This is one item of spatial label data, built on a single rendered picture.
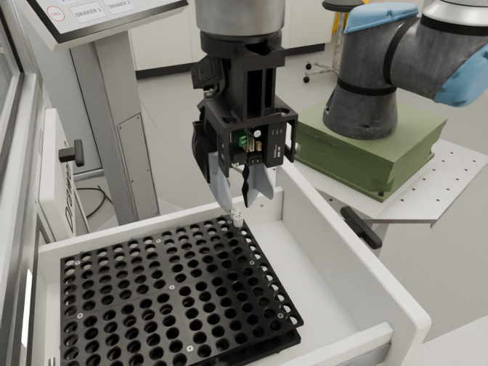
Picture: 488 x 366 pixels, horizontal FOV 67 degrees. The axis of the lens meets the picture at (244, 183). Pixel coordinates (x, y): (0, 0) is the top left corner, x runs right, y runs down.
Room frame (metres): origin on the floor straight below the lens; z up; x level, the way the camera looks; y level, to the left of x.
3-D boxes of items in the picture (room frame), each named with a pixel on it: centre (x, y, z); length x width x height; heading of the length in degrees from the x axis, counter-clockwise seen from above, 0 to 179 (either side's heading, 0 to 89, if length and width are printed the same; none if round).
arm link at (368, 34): (0.70, -0.25, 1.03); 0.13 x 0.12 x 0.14; 39
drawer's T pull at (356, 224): (0.33, -0.13, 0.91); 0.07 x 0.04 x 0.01; 22
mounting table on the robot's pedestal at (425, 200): (0.73, -0.26, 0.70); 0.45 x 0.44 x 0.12; 135
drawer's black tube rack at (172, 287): (0.25, 0.08, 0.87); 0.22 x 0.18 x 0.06; 112
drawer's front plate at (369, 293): (0.32, -0.11, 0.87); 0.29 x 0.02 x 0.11; 22
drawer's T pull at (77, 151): (0.51, 0.28, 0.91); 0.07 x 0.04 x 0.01; 22
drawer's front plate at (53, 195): (0.50, 0.30, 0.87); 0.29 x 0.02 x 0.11; 22
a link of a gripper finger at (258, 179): (0.34, -0.02, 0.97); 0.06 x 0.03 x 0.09; 22
